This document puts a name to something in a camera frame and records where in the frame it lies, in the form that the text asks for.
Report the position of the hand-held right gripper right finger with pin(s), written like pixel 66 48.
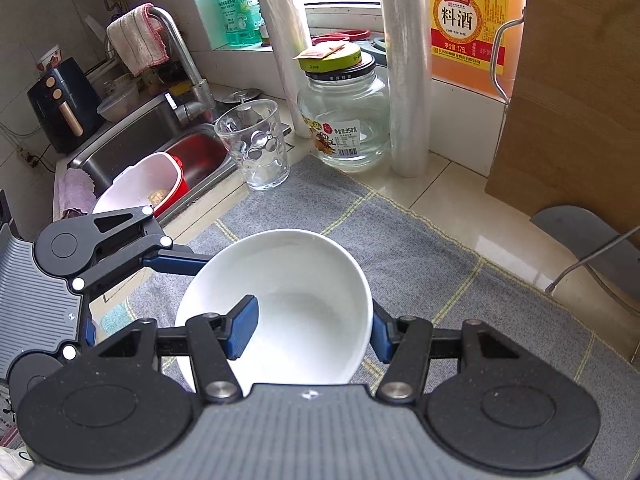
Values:
pixel 382 334

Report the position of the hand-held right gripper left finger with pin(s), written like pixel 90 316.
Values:
pixel 242 328

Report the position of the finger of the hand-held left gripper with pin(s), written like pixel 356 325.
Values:
pixel 170 258
pixel 90 332

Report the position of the plain white bowl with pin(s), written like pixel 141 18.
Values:
pixel 300 300

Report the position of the white and red bucket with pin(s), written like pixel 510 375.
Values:
pixel 145 180

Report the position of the grey checked dish mat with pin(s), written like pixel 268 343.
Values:
pixel 450 270

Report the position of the red basin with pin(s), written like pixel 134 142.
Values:
pixel 200 157

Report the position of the purple cloth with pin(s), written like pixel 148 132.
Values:
pixel 72 192

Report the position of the stainless steel sink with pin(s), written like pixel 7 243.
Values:
pixel 140 130

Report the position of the clear drinking glass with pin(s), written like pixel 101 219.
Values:
pixel 257 150

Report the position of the clear plastic container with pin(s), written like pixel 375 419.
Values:
pixel 117 102

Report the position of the steel sink strainer lid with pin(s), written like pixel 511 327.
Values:
pixel 241 95

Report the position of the dark blue air fryer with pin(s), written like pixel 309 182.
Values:
pixel 57 105

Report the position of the steel kitchen faucet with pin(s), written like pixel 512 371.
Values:
pixel 187 65

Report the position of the pink and white dishcloth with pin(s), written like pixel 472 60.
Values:
pixel 135 40

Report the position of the large glass jar black lid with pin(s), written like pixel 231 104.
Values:
pixel 350 110

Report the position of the thin plastic wrap roll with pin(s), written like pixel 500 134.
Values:
pixel 287 50

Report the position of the yellow-green tape roll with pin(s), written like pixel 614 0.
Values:
pixel 330 57

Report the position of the green dish soap bottle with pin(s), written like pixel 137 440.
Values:
pixel 235 5

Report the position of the thick plastic wrap roll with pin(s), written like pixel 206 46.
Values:
pixel 407 70

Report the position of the red-lid container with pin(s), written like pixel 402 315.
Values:
pixel 340 36

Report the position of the wooden cutting board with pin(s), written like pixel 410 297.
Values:
pixel 575 110

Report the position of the orange cooking wine jug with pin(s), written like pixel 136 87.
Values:
pixel 475 25

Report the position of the wall power socket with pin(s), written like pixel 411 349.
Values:
pixel 29 157

